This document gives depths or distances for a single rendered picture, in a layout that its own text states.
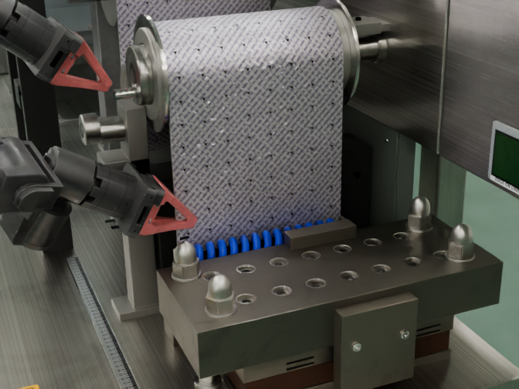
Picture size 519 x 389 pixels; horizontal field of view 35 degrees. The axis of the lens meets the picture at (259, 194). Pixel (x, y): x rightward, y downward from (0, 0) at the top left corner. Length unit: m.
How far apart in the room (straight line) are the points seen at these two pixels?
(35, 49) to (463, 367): 0.65
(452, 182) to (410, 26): 0.39
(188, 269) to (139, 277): 0.19
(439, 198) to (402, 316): 0.45
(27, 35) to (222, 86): 0.24
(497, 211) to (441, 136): 2.74
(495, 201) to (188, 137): 2.98
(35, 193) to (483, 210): 3.04
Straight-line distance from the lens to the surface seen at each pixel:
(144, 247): 1.16
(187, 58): 1.02
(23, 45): 1.03
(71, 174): 0.99
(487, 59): 0.99
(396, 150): 1.20
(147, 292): 1.20
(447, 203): 1.43
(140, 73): 1.03
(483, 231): 3.61
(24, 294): 1.30
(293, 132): 1.09
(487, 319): 2.98
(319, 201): 1.14
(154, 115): 1.05
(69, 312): 1.24
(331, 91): 1.09
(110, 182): 1.00
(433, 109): 1.09
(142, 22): 1.06
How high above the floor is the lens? 1.51
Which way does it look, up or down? 23 degrees down
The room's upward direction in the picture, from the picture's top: 1 degrees counter-clockwise
